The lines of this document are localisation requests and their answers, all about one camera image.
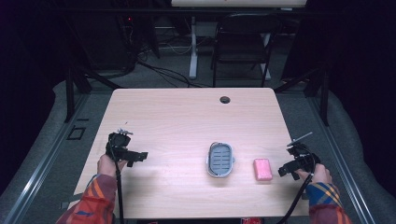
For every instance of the person's right hand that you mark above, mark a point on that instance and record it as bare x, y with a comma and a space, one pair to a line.
320, 175

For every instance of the white desk leg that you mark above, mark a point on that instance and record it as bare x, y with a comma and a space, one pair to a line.
193, 49

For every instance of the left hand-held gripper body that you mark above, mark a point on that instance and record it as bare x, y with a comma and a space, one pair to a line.
118, 141

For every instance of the black folding chair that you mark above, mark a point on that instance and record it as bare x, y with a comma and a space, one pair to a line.
246, 46

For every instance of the black metal frame stand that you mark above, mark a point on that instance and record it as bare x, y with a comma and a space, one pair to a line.
77, 84
314, 84

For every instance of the grey soap dish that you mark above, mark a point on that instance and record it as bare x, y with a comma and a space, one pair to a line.
220, 159

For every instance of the person's left hand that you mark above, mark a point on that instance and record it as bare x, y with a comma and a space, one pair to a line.
107, 166

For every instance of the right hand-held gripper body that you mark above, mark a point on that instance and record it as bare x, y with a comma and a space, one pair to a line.
303, 157

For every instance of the aluminium floor rail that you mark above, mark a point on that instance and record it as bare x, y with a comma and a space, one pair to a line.
342, 161
43, 165

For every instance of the red label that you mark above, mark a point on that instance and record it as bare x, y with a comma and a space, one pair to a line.
252, 221

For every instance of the pink soap bar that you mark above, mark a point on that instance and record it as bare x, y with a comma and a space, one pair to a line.
262, 169

